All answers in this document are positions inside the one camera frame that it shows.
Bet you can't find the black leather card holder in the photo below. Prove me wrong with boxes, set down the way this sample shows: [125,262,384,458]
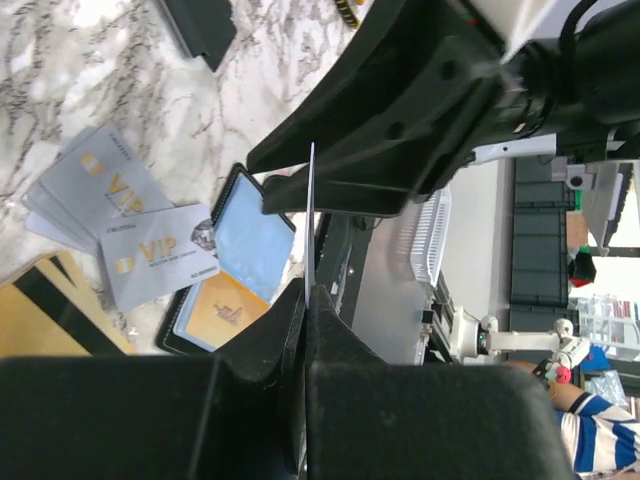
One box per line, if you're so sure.
[155,163,296,355]

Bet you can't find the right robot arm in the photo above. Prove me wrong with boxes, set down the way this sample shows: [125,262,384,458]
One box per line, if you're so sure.
[247,1,639,217]

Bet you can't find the silver grey credit card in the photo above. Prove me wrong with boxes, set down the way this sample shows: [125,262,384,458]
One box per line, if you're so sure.
[100,203,221,312]

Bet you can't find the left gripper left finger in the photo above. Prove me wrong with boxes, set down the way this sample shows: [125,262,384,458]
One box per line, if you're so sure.
[1,284,305,479]

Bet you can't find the white plastic basket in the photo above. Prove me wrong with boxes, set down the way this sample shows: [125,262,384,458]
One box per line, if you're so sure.
[409,186,452,287]

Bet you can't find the gold credit card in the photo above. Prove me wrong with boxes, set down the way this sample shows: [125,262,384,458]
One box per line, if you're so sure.
[1,251,137,357]
[172,272,270,352]

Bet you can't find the person in striped shirt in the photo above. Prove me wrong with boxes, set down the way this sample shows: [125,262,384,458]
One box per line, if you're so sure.
[504,360,640,476]

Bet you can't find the small black card stack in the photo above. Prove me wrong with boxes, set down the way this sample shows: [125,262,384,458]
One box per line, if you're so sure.
[158,0,237,72]

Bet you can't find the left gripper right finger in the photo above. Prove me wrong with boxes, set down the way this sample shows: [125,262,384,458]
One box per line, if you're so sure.
[306,285,573,479]

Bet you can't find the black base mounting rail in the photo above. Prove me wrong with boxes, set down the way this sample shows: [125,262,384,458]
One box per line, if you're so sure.
[315,213,381,327]

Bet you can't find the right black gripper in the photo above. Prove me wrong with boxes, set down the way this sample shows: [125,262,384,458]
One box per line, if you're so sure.
[247,1,510,218]

